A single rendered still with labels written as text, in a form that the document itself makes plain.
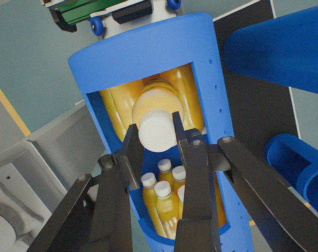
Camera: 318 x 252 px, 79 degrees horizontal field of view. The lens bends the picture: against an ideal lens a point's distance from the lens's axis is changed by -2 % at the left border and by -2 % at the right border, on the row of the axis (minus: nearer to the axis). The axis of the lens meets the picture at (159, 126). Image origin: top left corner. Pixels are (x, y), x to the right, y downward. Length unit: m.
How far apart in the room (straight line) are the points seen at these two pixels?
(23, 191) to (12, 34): 1.36
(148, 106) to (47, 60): 1.53
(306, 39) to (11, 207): 0.94
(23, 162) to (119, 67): 0.46
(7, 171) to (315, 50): 0.88
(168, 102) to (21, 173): 0.51
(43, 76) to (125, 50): 1.50
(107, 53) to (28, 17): 1.51
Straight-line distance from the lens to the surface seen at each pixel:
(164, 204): 0.51
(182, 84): 0.38
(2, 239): 0.67
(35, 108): 1.85
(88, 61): 0.32
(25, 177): 0.66
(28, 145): 0.69
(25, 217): 0.71
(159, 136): 0.20
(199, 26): 0.33
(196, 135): 0.15
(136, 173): 0.16
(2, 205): 0.69
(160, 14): 0.60
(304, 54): 0.72
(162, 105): 0.22
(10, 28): 1.85
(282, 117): 1.70
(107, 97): 0.45
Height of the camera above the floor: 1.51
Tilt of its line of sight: 70 degrees down
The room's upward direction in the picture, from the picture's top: 180 degrees clockwise
